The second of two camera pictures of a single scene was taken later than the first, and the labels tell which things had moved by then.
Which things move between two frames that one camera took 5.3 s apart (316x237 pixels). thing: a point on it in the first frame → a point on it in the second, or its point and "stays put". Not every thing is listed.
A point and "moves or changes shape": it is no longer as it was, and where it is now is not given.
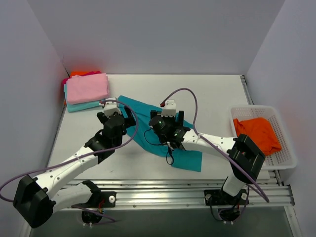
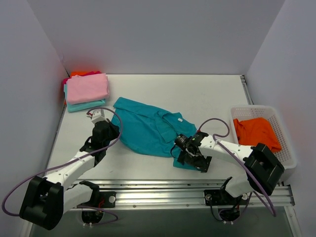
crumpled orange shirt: x=260 y=132 stays put
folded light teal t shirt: x=72 y=107 stays put
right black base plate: x=214 y=197 stays put
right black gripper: x=167 y=119 → x=195 y=158
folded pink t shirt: x=88 y=88 stays put
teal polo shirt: x=191 y=160 moves or changes shape
